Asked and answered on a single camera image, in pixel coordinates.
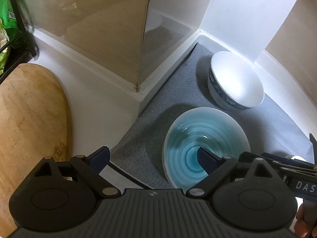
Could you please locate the turquoise spiral bowl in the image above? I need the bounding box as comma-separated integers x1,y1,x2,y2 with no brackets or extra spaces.
162,107,251,191

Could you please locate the white bowl blue pattern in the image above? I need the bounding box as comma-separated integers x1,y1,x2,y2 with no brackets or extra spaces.
207,51,265,110

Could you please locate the person's right hand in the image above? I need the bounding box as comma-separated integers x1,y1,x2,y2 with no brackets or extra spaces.
294,200,316,237

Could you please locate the grey drying mat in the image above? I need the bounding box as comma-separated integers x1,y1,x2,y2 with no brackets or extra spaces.
111,44,314,190

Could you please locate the wooden cutting board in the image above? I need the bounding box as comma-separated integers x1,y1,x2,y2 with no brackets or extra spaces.
1,63,72,237

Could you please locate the yellow green snack packet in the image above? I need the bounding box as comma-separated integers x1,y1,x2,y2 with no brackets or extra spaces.
0,0,18,73

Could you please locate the black wire rack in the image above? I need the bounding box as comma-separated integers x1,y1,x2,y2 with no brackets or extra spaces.
1,0,39,82

